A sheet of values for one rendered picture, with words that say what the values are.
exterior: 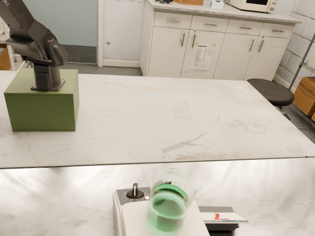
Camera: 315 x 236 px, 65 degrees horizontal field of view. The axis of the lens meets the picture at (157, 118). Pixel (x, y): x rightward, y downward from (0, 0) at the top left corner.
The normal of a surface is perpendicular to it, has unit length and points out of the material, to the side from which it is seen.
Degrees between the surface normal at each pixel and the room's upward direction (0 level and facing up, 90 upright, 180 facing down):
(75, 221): 0
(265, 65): 90
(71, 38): 90
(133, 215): 0
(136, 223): 0
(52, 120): 90
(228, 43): 90
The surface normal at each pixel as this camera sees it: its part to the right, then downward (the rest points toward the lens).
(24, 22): 0.96, 0.22
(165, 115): 0.13, -0.83
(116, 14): 0.18, 0.56
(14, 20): -0.26, 0.88
